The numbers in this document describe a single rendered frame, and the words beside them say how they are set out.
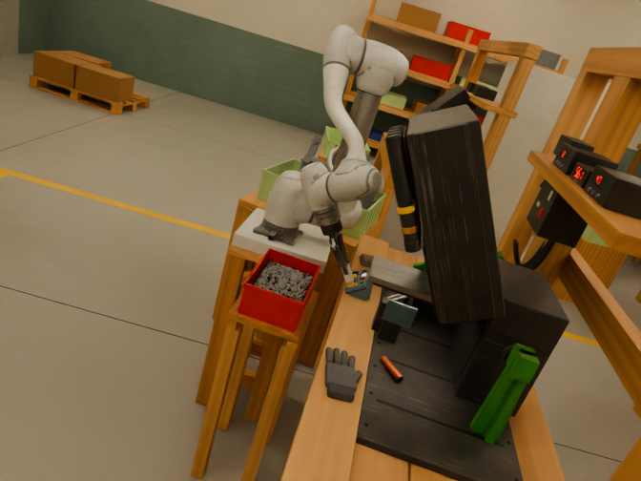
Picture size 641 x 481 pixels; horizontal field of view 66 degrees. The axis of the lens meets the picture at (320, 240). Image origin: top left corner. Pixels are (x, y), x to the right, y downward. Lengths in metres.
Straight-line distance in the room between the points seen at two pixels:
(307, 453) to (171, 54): 8.32
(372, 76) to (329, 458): 1.33
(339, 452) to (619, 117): 1.29
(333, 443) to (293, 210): 1.06
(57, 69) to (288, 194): 5.52
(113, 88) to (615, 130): 5.92
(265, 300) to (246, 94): 7.31
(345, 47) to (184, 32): 7.20
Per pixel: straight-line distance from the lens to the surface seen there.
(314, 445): 1.22
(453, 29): 8.12
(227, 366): 1.84
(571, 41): 9.13
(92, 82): 6.99
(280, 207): 2.02
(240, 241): 2.03
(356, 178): 1.56
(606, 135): 1.82
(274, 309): 1.68
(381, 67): 1.95
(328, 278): 2.61
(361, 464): 1.25
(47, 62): 7.32
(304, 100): 8.66
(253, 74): 8.76
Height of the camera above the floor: 1.75
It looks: 23 degrees down
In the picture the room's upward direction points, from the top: 17 degrees clockwise
